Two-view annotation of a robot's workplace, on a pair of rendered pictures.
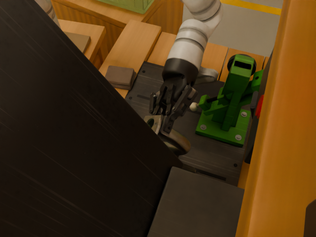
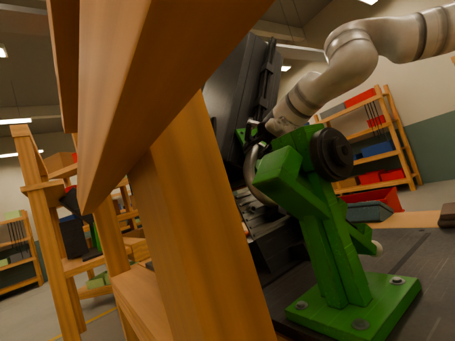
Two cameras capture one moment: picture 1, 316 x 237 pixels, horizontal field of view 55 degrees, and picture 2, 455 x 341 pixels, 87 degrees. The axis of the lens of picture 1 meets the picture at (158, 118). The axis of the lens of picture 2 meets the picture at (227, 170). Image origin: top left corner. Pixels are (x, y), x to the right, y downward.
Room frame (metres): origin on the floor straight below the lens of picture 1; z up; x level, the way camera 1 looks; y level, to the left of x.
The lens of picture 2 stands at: (0.63, -0.57, 1.12)
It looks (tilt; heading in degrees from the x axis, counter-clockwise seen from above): 4 degrees up; 126
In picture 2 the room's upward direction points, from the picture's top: 17 degrees counter-clockwise
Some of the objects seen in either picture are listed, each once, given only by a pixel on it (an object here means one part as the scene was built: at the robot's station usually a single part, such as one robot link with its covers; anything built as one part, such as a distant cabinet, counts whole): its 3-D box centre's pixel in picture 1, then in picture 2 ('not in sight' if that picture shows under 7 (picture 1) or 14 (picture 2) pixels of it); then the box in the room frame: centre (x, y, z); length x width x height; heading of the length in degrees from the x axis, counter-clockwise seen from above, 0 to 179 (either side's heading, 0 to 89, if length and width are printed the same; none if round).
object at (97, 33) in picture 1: (56, 49); not in sight; (0.91, 0.42, 0.83); 0.32 x 0.32 x 0.04; 77
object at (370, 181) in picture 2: not in sight; (333, 155); (-0.77, 5.86, 1.10); 3.01 x 0.55 x 2.20; 161
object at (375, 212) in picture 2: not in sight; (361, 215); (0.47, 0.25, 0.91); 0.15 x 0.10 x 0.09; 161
